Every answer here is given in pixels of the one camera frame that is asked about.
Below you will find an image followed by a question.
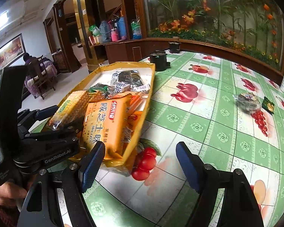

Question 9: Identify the yellow cardboard tray box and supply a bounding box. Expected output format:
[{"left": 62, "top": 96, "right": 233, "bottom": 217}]
[{"left": 43, "top": 61, "right": 155, "bottom": 176}]

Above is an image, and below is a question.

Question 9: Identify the black cup near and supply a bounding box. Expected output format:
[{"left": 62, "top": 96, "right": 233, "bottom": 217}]
[{"left": 150, "top": 50, "right": 170, "bottom": 72}]

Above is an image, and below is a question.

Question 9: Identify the orange red biscuit pack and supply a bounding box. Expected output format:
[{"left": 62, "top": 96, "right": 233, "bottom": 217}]
[{"left": 123, "top": 93, "right": 148, "bottom": 144}]

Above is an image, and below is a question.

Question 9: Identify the green fruit pattern tablecloth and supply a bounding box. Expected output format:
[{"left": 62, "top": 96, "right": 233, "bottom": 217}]
[{"left": 29, "top": 49, "right": 284, "bottom": 227}]

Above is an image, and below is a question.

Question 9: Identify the framed wall painting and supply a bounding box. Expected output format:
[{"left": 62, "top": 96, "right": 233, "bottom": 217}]
[{"left": 0, "top": 33, "right": 26, "bottom": 70}]

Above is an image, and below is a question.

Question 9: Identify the blue thermos bottle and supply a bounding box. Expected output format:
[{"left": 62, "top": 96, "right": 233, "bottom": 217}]
[{"left": 117, "top": 16, "right": 127, "bottom": 40}]

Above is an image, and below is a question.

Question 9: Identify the dark bread clear bag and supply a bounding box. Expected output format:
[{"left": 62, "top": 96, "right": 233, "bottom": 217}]
[{"left": 233, "top": 92, "right": 262, "bottom": 113}]

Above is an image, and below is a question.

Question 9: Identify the person's left hand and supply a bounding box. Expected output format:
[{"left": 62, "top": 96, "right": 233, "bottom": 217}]
[{"left": 0, "top": 174, "right": 37, "bottom": 208}]

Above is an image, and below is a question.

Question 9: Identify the black cup far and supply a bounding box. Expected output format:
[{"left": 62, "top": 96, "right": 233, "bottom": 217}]
[{"left": 169, "top": 42, "right": 180, "bottom": 54}]

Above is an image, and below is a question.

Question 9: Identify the orange cheese biscuit pack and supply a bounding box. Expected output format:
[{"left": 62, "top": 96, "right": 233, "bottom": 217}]
[{"left": 80, "top": 93, "right": 132, "bottom": 160}]

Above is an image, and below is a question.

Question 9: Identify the pink bottle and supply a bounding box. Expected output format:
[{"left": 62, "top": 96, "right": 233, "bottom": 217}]
[{"left": 111, "top": 28, "right": 119, "bottom": 42}]

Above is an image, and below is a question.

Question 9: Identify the black cup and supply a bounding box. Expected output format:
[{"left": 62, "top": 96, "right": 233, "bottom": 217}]
[
  {"left": 169, "top": 42, "right": 180, "bottom": 54},
  {"left": 150, "top": 50, "right": 170, "bottom": 72}
]

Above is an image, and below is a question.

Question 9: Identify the blue white candy cube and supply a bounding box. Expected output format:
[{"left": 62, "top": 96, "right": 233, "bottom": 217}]
[
  {"left": 133, "top": 84, "right": 151, "bottom": 93},
  {"left": 111, "top": 71, "right": 121, "bottom": 87},
  {"left": 115, "top": 82, "right": 131, "bottom": 93}
]

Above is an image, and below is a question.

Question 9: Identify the green Weidan cracker pack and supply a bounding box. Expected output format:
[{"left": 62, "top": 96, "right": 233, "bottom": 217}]
[{"left": 46, "top": 84, "right": 114, "bottom": 131}]

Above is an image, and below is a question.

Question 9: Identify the dark green snack packet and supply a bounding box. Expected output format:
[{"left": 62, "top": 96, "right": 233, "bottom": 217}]
[{"left": 262, "top": 96, "right": 275, "bottom": 115}]

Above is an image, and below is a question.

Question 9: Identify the seated person in background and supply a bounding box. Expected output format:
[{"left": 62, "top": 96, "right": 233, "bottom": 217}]
[{"left": 22, "top": 52, "right": 59, "bottom": 99}]

